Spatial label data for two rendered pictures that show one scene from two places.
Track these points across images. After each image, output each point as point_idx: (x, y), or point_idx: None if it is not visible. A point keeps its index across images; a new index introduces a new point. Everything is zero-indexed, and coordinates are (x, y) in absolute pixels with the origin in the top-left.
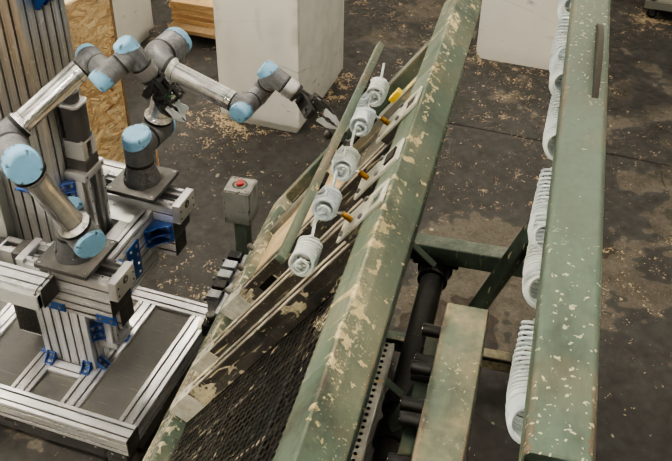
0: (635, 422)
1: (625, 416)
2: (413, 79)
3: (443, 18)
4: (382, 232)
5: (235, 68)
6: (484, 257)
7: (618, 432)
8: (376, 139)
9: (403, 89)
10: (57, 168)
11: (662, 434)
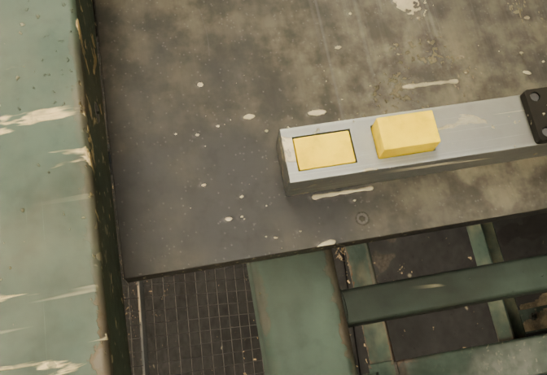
0: (451, 340)
1: (462, 345)
2: (312, 171)
3: (28, 270)
4: None
5: None
6: (540, 334)
7: (462, 316)
8: (531, 76)
9: (379, 165)
10: None
11: (423, 335)
